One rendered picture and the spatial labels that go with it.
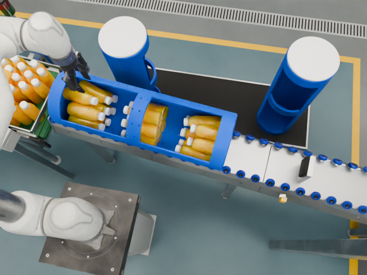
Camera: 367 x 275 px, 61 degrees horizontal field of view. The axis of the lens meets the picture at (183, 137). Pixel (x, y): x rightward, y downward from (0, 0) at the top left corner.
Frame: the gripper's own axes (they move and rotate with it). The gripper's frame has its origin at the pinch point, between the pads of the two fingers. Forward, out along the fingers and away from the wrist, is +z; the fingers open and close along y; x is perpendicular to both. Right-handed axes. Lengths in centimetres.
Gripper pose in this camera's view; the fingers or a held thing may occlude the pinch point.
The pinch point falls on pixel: (82, 82)
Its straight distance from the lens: 145.7
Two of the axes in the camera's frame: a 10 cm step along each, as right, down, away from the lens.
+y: 3.0, -9.1, 2.8
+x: -9.5, -2.8, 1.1
